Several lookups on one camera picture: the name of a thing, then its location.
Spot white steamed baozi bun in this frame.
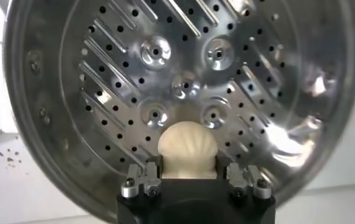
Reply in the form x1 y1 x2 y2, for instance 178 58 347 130
157 121 219 180

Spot stainless perforated steamer basket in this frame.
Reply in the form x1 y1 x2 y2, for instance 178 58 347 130
0 0 355 223

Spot scattered dark crumbs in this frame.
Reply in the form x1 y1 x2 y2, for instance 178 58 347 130
0 147 23 170

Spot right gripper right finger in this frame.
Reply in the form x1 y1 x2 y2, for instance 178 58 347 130
216 156 272 200

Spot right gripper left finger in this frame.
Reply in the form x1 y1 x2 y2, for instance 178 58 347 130
121 155 164 199

